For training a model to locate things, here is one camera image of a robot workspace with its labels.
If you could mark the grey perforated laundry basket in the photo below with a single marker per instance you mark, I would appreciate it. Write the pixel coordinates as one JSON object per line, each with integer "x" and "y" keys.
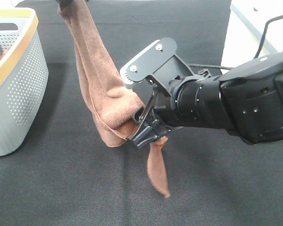
{"x": 23, "y": 76}

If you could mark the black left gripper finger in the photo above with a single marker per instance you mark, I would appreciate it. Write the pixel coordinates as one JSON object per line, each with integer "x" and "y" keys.
{"x": 64, "y": 3}

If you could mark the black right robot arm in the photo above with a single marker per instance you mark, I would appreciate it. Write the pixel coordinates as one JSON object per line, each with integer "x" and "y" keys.
{"x": 247, "y": 101}

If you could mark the brown microfiber towel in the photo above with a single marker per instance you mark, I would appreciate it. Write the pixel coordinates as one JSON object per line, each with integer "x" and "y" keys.
{"x": 112, "y": 105}

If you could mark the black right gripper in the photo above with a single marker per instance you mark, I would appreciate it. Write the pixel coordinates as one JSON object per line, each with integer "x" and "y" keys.
{"x": 158, "y": 118}

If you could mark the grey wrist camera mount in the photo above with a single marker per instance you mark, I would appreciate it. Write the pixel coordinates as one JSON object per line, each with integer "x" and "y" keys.
{"x": 157, "y": 62}

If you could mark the white plastic storage box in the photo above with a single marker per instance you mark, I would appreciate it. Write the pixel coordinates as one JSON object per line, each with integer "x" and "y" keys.
{"x": 245, "y": 27}

